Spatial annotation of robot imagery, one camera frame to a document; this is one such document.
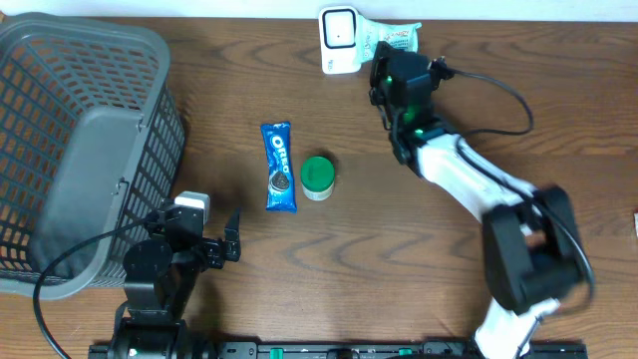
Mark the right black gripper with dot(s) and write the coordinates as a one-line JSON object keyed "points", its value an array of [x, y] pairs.
{"points": [[383, 54]]}

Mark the blue Oreo cookie pack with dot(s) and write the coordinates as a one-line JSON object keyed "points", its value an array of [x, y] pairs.
{"points": [[281, 184]]}

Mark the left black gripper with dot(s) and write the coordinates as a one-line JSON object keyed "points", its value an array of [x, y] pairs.
{"points": [[215, 253]]}

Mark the green lid jar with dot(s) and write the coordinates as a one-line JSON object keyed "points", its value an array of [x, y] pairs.
{"points": [[317, 178]]}

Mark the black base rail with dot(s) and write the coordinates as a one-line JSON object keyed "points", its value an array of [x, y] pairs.
{"points": [[349, 350]]}

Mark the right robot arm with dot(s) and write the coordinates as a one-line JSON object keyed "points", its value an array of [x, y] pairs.
{"points": [[531, 250]]}

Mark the grey plastic basket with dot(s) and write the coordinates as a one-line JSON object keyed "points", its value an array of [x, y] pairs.
{"points": [[91, 141]]}

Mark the white barcode scanner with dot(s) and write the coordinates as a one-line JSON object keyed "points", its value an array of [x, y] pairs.
{"points": [[337, 29]]}

